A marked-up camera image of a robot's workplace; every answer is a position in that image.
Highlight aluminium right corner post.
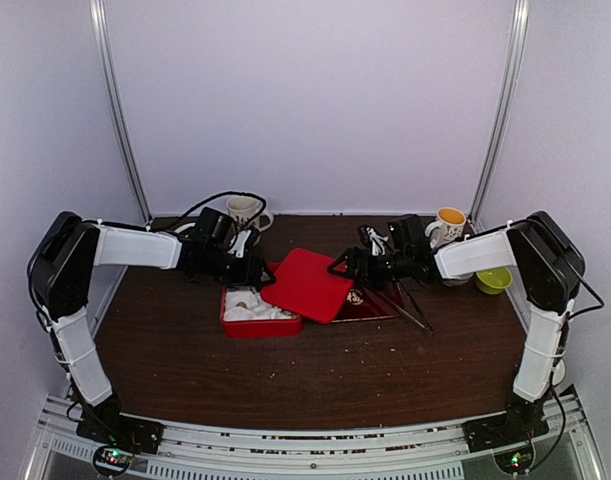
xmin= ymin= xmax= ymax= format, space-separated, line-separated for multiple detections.
xmin=469 ymin=0 xmax=531 ymax=226

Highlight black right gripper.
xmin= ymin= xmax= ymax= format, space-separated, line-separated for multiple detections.
xmin=327 ymin=247 xmax=411 ymax=291

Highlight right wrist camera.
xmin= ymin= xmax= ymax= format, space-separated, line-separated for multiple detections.
xmin=358 ymin=225 xmax=389 ymax=257

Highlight aluminium left corner post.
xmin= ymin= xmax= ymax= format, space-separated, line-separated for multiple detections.
xmin=89 ymin=0 xmax=153 ymax=224

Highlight white paper liners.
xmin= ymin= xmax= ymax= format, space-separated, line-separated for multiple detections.
xmin=223 ymin=289 xmax=295 ymax=323

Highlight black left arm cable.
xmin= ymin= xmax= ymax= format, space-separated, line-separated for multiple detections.
xmin=152 ymin=189 xmax=269 ymax=236

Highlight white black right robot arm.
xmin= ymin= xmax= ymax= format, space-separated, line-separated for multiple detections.
xmin=327 ymin=211 xmax=585 ymax=443

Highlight dark red lacquer tray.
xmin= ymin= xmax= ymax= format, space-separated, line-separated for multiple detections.
xmin=332 ymin=287 xmax=399 ymax=323

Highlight red tin box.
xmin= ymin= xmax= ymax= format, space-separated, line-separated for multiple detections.
xmin=220 ymin=286 xmax=303 ymax=339

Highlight aluminium corner post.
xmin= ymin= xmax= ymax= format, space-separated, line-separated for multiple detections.
xmin=89 ymin=0 xmax=153 ymax=224
xmin=469 ymin=0 xmax=531 ymax=226

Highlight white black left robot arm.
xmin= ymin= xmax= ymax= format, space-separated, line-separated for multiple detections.
xmin=27 ymin=207 xmax=276 ymax=451

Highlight lime green plastic bowl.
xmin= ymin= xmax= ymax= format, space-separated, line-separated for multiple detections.
xmin=474 ymin=267 xmax=513 ymax=295

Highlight blue lined ceramic bowl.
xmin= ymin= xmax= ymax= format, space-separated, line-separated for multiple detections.
xmin=442 ymin=274 xmax=473 ymax=287

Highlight metal serving tongs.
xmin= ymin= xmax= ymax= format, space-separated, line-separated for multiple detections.
xmin=372 ymin=281 xmax=434 ymax=335

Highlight white paper cup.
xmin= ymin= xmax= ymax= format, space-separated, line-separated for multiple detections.
xmin=551 ymin=359 xmax=566 ymax=386

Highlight aluminium front rail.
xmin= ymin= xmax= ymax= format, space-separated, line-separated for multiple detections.
xmin=32 ymin=384 xmax=599 ymax=480

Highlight red tin lid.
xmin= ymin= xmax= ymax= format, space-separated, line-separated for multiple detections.
xmin=261 ymin=248 xmax=354 ymax=324

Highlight flower pattern mug yellow inside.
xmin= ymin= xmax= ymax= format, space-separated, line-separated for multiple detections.
xmin=425 ymin=207 xmax=467 ymax=247

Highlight tall coral pattern mug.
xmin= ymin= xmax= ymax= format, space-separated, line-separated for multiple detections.
xmin=226 ymin=195 xmax=274 ymax=232

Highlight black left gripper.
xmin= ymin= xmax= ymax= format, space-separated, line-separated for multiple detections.
xmin=204 ymin=246 xmax=277 ymax=288

